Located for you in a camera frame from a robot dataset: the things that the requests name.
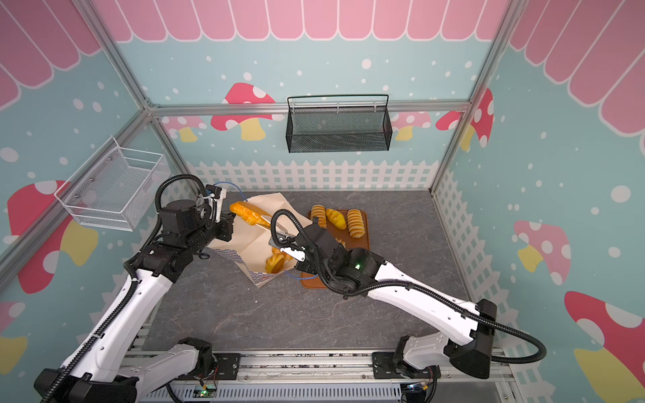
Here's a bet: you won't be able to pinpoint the yellow fake bread roll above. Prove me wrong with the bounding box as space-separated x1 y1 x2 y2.
347 209 366 239

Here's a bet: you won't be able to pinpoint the yellow fake croissant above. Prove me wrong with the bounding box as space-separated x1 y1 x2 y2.
326 208 347 230

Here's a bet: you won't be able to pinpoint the ridged yellow fake bread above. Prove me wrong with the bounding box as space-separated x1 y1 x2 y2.
310 204 328 228

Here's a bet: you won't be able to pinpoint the long striped fake baguette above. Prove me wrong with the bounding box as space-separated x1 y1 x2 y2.
229 201 271 229

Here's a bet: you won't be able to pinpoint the white steel kitchen tongs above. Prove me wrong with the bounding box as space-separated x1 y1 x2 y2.
258 221 294 251

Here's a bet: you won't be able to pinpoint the checkered paper bag blue handles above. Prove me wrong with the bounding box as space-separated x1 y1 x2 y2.
208 193 312 288

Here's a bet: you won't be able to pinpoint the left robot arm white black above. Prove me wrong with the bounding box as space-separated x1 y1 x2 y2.
34 174 234 402

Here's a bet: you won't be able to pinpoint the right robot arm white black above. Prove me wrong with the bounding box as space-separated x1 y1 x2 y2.
269 209 547 379

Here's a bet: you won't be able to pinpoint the white mesh wall basket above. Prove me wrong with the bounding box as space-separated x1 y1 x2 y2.
55 138 171 232

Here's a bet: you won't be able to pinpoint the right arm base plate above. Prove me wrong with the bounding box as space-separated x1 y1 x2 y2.
371 352 441 379

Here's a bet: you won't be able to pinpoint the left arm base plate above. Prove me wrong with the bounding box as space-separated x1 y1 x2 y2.
176 353 241 381

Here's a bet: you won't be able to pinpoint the black mesh wall basket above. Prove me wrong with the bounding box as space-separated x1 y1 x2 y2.
286 94 393 154

